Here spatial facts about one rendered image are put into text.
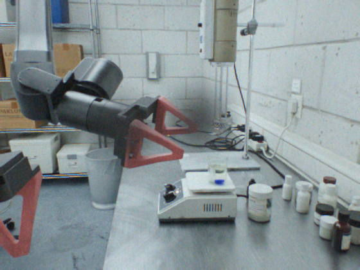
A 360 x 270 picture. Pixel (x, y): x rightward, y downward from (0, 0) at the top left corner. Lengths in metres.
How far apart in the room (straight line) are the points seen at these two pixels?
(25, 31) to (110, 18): 2.62
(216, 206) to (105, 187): 1.74
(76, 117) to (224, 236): 0.45
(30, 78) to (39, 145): 2.51
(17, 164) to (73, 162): 2.68
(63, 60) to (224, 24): 1.96
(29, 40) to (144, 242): 0.47
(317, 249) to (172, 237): 0.32
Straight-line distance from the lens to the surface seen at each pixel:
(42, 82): 0.50
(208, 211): 0.79
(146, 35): 3.17
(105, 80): 0.52
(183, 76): 3.19
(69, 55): 2.88
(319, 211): 0.85
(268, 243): 0.76
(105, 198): 2.50
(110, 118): 0.46
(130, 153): 0.42
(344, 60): 1.06
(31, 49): 0.56
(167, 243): 0.73
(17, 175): 0.29
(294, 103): 1.26
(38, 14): 0.63
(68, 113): 0.49
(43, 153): 3.02
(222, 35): 1.13
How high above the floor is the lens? 1.15
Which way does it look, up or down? 14 degrees down
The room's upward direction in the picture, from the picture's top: straight up
